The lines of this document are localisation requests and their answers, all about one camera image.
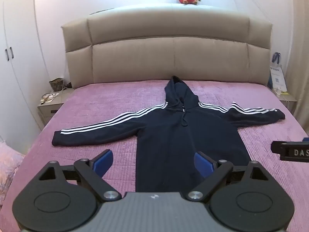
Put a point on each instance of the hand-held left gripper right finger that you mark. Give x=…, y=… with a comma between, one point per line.
x=202, y=164

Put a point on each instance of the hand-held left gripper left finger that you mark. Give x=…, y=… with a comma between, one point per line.
x=104, y=162

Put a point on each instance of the navy hoodie with white stripes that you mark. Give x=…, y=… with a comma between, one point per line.
x=181, y=137

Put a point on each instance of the grey nightstand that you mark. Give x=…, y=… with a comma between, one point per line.
x=288, y=101
x=49, y=110

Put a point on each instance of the pink quilted bedspread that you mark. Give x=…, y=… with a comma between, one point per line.
x=96, y=101

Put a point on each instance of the small clutter pile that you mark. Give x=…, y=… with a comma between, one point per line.
x=49, y=98

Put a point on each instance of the brown patterned handbag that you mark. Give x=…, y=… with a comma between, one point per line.
x=57, y=84

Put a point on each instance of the floral pink quilt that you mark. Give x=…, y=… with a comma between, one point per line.
x=8, y=171

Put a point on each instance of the cream curtain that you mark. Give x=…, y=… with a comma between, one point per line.
x=300, y=53

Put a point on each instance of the beige padded headboard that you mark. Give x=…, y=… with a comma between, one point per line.
x=157, y=53

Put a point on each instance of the white wardrobe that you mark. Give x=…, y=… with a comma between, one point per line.
x=17, y=65

